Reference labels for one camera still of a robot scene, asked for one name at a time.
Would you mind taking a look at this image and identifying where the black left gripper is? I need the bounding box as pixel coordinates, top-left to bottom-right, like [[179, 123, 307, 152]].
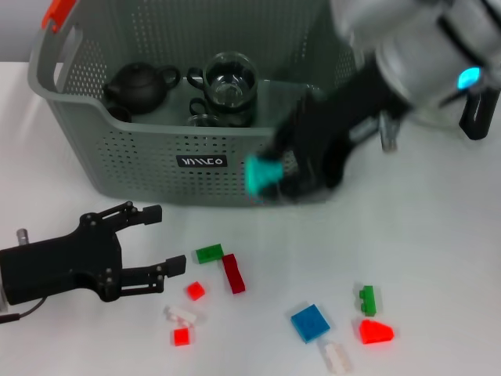
[[0, 201, 188, 306]]

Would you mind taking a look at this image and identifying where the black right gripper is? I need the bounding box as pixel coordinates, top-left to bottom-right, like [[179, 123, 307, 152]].
[[260, 58, 393, 204]]

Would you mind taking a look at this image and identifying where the teal square block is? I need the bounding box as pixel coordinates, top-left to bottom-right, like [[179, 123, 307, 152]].
[[244, 154, 285, 197]]

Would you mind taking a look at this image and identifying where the blue square block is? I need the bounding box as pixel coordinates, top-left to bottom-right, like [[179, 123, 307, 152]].
[[290, 303, 331, 345]]

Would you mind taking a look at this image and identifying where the green stepped building block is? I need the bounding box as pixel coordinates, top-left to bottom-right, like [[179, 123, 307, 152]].
[[359, 284, 380, 317]]

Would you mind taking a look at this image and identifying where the red rounded building block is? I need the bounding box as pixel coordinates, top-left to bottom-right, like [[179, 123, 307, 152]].
[[359, 319, 395, 346]]

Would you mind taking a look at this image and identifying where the green rectangular building block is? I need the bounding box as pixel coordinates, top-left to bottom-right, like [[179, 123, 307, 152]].
[[195, 243, 225, 266]]

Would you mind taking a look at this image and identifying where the small red sloped block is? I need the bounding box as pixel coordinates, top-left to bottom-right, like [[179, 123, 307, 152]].
[[185, 280, 207, 302]]

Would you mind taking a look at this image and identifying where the grey perforated storage bin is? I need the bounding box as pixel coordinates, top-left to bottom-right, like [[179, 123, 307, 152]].
[[27, 0, 387, 208]]

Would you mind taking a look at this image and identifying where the white long building block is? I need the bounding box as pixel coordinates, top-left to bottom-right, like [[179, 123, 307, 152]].
[[163, 305, 196, 326]]

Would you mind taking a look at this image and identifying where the dark red long block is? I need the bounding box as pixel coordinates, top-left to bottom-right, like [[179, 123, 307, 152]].
[[221, 253, 247, 295]]

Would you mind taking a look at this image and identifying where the small red square block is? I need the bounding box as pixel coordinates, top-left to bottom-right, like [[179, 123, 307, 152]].
[[172, 327, 192, 347]]

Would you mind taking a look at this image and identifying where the clear pinkish long block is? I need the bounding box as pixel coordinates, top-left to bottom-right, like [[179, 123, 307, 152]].
[[321, 339, 352, 372]]

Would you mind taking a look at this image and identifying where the small black clay cup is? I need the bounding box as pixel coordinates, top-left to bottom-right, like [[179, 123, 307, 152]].
[[106, 103, 134, 123]]

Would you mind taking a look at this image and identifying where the black clay teapot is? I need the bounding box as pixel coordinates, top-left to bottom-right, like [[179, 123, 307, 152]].
[[103, 61, 182, 115]]

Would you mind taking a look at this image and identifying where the left arm cable with plug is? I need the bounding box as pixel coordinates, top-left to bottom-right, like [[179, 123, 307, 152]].
[[0, 295, 49, 324]]

